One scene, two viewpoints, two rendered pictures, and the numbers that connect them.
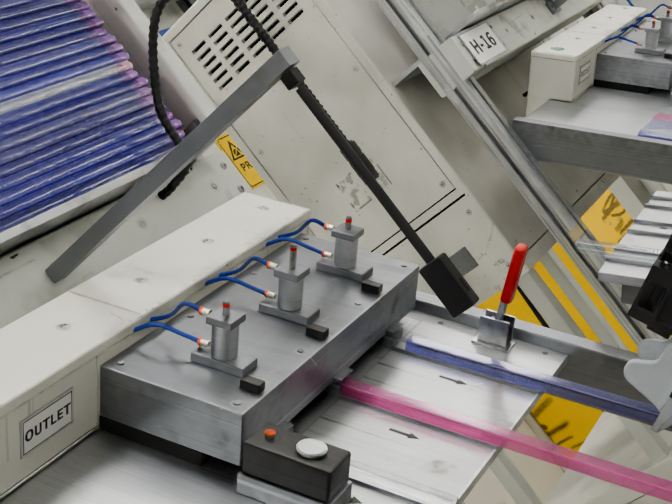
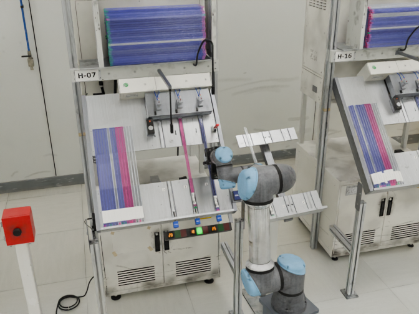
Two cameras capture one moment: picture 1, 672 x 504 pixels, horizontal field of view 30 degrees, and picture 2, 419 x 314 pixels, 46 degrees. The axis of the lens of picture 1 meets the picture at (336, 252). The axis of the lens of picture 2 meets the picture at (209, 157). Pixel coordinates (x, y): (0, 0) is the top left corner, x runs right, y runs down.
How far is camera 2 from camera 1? 197 cm
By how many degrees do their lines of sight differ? 48
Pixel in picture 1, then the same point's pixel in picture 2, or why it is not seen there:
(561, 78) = (366, 75)
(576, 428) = not seen: outside the picture
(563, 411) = not seen: outside the picture
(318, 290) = (190, 103)
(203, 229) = (189, 77)
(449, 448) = (177, 139)
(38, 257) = (158, 66)
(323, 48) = (323, 22)
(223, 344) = (156, 104)
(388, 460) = (167, 134)
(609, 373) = not seen: hidden behind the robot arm
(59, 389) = (134, 93)
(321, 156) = (312, 40)
